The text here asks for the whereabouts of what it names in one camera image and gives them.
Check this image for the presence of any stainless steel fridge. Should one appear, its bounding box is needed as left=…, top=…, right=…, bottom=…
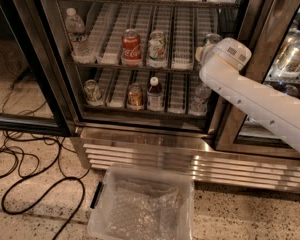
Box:
left=3, top=0, right=300, bottom=194

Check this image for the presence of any clear water bottle bottom shelf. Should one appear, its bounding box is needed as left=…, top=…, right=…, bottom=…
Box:
left=189, top=83, right=211, bottom=116

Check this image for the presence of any clear plastic bin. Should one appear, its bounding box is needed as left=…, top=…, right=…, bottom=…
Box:
left=87, top=164, right=194, bottom=240

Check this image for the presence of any white green soda can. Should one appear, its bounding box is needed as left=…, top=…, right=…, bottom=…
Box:
left=147, top=30, right=167, bottom=68

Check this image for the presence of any clear water bottle shelf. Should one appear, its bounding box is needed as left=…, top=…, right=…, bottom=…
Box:
left=65, top=8, right=93, bottom=64
left=189, top=83, right=211, bottom=116

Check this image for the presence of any silver can behind glass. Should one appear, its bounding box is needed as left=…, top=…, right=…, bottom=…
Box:
left=277, top=28, right=300, bottom=58
left=274, top=41, right=300, bottom=79

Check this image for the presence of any open glass fridge door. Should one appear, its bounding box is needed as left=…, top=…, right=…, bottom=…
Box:
left=0, top=0, right=74, bottom=137

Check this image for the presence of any black floor cable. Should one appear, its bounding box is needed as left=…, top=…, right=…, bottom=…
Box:
left=0, top=40, right=90, bottom=240

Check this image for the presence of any bubble wrap sheet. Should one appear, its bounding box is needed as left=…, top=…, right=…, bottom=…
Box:
left=106, top=180, right=181, bottom=240

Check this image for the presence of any silver can bottom left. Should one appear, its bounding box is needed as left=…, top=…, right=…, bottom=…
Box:
left=84, top=79, right=102, bottom=106

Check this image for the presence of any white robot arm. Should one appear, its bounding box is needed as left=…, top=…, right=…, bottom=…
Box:
left=196, top=38, right=300, bottom=153

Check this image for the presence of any dark juice bottle white cap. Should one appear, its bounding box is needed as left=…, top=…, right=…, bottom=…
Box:
left=147, top=77, right=164, bottom=112

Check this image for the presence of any orange brown can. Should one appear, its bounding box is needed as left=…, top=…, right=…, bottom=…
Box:
left=127, top=83, right=144, bottom=110

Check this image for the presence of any red cola can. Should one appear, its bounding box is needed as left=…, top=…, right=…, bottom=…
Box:
left=121, top=29, right=141, bottom=66

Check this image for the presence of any clear water bottle middle shelf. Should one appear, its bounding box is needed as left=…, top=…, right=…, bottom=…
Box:
left=65, top=8, right=93, bottom=64

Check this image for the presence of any closed right fridge door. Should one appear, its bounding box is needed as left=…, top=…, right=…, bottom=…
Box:
left=218, top=0, right=300, bottom=153

